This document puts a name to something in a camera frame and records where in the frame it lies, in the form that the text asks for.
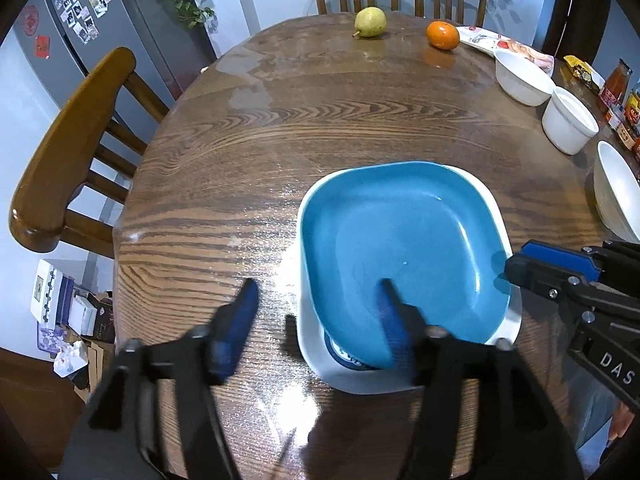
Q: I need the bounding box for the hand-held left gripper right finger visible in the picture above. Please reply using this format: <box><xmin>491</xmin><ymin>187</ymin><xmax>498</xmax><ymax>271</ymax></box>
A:
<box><xmin>375</xmin><ymin>277</ymin><xmax>586</xmax><ymax>480</ymax></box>

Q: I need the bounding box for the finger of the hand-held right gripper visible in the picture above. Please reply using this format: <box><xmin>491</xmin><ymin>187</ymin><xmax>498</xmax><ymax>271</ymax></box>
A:
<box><xmin>505</xmin><ymin>255</ymin><xmax>601</xmax><ymax>321</ymax></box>
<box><xmin>520</xmin><ymin>241</ymin><xmax>608</xmax><ymax>281</ymax></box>

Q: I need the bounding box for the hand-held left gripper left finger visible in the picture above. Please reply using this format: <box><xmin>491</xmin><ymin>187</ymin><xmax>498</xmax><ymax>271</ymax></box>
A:
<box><xmin>60</xmin><ymin>277</ymin><xmax>261</xmax><ymax>480</ymax></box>

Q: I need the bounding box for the large white bowl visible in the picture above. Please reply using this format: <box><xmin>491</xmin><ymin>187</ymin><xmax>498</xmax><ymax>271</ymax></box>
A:
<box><xmin>592</xmin><ymin>141</ymin><xmax>640</xmax><ymax>243</ymax></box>

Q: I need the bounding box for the white ceramic ramekin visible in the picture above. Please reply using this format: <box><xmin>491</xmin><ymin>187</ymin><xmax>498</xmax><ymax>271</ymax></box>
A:
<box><xmin>541</xmin><ymin>86</ymin><xmax>600</xmax><ymax>156</ymax></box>

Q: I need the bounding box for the small white bowl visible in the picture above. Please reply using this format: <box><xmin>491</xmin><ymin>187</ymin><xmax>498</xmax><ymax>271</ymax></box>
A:
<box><xmin>494</xmin><ymin>50</ymin><xmax>556</xmax><ymax>107</ymax></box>

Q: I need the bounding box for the person's right hand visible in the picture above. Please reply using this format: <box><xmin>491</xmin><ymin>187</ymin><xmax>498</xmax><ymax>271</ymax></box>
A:
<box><xmin>607</xmin><ymin>402</ymin><xmax>638</xmax><ymax>448</ymax></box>

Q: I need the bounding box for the brown label sauce jar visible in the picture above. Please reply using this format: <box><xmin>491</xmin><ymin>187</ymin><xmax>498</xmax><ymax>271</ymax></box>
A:
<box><xmin>616</xmin><ymin>119</ymin><xmax>640</xmax><ymax>146</ymax></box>

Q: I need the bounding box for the plain white cardboard box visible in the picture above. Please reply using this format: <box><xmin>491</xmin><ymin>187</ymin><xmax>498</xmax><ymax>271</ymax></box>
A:
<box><xmin>70</xmin><ymin>292</ymin><xmax>98</xmax><ymax>336</ymax></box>

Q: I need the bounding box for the crumpled white paper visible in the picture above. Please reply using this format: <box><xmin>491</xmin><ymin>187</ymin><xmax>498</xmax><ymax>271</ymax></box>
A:
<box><xmin>52</xmin><ymin>342</ymin><xmax>88</xmax><ymax>378</ymax></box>

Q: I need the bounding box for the tall red sauce bottle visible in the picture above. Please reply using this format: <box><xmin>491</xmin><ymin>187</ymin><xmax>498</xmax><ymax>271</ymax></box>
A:
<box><xmin>597</xmin><ymin>58</ymin><xmax>632</xmax><ymax>113</ymax></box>

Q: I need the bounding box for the yellow snack packet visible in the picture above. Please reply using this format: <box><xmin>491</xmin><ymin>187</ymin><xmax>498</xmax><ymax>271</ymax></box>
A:
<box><xmin>563</xmin><ymin>55</ymin><xmax>606</xmax><ymax>90</ymax></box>

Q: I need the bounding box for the white snack bag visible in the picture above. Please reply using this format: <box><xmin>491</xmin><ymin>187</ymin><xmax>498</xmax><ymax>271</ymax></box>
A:
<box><xmin>457</xmin><ymin>25</ymin><xmax>556</xmax><ymax>72</ymax></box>

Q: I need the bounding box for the orange fruit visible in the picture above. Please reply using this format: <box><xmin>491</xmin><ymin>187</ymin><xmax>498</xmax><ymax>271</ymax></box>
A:
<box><xmin>426</xmin><ymin>20</ymin><xmax>461</xmax><ymax>51</ymax></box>

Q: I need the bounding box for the dark wooden door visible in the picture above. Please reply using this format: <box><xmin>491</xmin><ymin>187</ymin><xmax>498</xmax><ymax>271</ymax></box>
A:
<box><xmin>542</xmin><ymin>0</ymin><xmax>621</xmax><ymax>61</ymax></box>

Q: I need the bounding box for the green pear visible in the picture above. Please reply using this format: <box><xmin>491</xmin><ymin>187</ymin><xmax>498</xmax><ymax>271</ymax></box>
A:
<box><xmin>351</xmin><ymin>6</ymin><xmax>388</xmax><ymax>39</ymax></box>

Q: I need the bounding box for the grey refrigerator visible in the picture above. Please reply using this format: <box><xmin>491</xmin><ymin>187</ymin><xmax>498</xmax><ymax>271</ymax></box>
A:
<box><xmin>12</xmin><ymin>0</ymin><xmax>221</xmax><ymax>111</ymax></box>

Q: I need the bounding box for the cluster of photo magnets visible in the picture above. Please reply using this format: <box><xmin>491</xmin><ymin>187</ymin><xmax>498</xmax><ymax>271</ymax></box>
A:
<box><xmin>52</xmin><ymin>0</ymin><xmax>116</xmax><ymax>43</ymax></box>

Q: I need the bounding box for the round red decal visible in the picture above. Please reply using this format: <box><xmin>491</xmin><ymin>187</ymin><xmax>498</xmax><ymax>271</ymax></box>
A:
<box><xmin>21</xmin><ymin>6</ymin><xmax>41</xmax><ymax>37</ymax></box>

